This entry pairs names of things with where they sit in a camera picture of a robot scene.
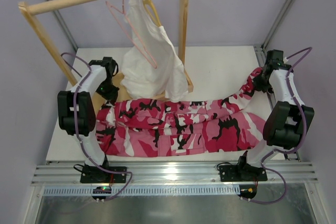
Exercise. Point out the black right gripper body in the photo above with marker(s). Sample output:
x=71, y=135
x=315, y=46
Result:
x=262, y=84

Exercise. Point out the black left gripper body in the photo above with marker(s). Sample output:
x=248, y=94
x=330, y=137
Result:
x=109, y=94

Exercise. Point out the pink camouflage trousers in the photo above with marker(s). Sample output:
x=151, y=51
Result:
x=152, y=128

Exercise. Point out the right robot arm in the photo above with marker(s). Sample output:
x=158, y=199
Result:
x=286, y=128

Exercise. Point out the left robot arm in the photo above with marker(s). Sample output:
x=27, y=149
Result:
x=77, y=117

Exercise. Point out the wooden hanger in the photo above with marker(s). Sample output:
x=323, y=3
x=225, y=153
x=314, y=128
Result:
x=152, y=12

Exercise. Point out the wooden clothes rack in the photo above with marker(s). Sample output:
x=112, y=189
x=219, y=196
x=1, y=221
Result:
x=30, y=12

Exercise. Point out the white t-shirt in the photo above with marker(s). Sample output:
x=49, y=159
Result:
x=151, y=67

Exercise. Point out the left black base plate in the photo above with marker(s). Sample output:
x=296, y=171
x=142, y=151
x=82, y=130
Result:
x=118, y=174

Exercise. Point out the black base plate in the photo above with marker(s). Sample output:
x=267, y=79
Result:
x=235, y=173
x=118, y=174

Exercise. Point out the pink wire hanger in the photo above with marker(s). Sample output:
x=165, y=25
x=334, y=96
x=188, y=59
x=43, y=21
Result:
x=144, y=52

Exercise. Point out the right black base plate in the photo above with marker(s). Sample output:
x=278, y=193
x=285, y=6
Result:
x=235, y=173

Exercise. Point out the aluminium mounting rail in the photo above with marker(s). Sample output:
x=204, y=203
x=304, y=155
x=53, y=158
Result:
x=173, y=173

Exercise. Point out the slotted cable duct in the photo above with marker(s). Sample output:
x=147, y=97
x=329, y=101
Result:
x=155, y=190

